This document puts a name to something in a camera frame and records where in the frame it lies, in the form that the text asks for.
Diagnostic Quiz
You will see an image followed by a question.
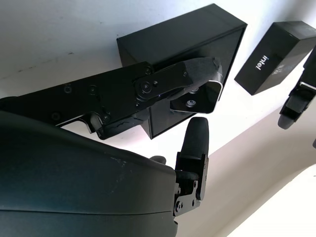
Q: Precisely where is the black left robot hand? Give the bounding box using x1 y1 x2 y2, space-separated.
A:
277 45 316 149

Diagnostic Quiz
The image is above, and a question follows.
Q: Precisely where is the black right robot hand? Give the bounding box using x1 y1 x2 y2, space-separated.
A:
0 56 224 237

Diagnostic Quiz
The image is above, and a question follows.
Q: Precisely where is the black printed box lid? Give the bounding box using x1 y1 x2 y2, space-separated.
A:
234 21 316 96

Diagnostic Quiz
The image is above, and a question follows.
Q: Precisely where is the black camera box base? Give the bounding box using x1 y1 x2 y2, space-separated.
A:
116 3 248 140

